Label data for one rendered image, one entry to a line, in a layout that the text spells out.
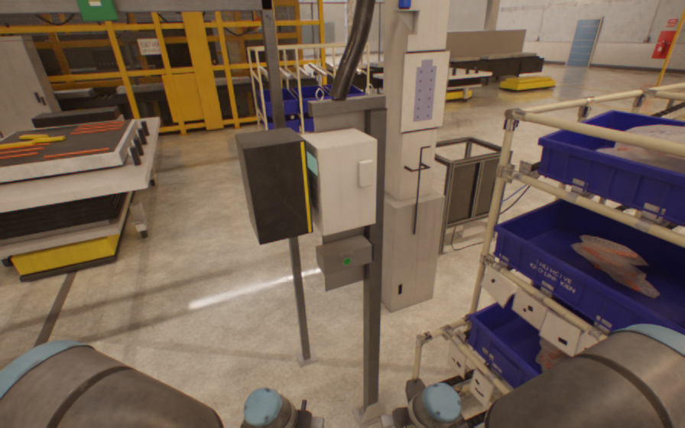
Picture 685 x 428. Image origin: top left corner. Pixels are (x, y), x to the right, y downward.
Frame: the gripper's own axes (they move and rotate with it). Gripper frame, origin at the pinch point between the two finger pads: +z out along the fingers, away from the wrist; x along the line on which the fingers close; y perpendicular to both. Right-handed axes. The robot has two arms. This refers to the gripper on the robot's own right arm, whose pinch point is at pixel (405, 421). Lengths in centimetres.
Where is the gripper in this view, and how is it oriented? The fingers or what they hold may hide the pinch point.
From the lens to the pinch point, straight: 131.8
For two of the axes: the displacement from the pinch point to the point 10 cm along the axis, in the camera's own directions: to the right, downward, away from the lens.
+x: 9.8, 0.0, 1.9
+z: -1.5, 6.3, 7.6
